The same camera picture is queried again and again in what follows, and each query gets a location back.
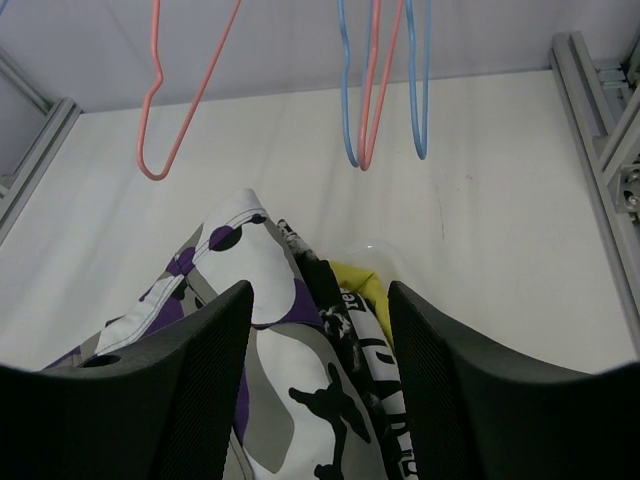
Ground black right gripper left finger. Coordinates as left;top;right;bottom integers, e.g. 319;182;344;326
1;281;254;479

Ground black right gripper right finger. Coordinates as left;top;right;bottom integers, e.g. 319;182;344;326
388;281;639;479

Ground purple camouflage trousers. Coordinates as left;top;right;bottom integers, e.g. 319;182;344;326
59;189;386;479

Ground yellow trousers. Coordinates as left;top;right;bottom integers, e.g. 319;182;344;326
329;261;395;348

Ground black white patterned trousers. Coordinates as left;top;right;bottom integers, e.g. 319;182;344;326
277;219;402;479

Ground pink hanger with newsprint trousers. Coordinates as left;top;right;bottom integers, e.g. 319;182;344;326
358;0;406;172

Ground pink hanger with camouflage trousers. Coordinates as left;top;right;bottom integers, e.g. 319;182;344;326
136;0;244;180

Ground blue hanger with black trousers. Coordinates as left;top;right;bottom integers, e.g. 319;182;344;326
337;0;381;168

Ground newsprint patterned trousers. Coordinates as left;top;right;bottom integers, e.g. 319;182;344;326
340;287;418;479

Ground aluminium frame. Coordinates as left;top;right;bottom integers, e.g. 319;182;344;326
1;31;639;326

